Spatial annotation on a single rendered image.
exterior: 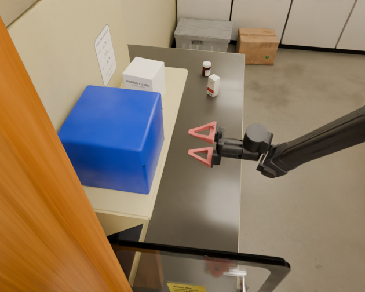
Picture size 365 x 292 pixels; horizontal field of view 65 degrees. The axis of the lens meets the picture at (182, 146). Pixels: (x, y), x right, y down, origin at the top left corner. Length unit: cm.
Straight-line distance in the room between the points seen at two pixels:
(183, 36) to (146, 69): 279
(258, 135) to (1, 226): 62
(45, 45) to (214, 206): 81
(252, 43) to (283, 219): 191
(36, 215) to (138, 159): 14
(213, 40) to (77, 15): 285
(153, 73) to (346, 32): 347
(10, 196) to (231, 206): 89
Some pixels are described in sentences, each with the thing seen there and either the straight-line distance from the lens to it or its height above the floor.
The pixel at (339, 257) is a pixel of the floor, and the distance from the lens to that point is 218.
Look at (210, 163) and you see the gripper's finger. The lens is 86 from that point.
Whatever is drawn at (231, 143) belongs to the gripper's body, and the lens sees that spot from 81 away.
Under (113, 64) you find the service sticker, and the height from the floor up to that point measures 156.
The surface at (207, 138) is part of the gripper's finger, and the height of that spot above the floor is 126.
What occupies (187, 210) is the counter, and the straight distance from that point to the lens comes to 101.
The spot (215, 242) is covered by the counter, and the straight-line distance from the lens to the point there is 97.
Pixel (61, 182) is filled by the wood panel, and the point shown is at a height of 168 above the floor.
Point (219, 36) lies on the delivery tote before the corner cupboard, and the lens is 323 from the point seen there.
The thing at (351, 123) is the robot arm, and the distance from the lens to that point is 62.
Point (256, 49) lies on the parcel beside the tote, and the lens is 333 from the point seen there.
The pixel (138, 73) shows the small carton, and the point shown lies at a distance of 46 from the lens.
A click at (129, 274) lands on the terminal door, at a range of 62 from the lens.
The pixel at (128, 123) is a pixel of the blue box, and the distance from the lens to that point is 33.
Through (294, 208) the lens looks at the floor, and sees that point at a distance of 223.
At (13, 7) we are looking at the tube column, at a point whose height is 172.
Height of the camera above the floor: 183
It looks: 49 degrees down
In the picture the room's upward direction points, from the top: straight up
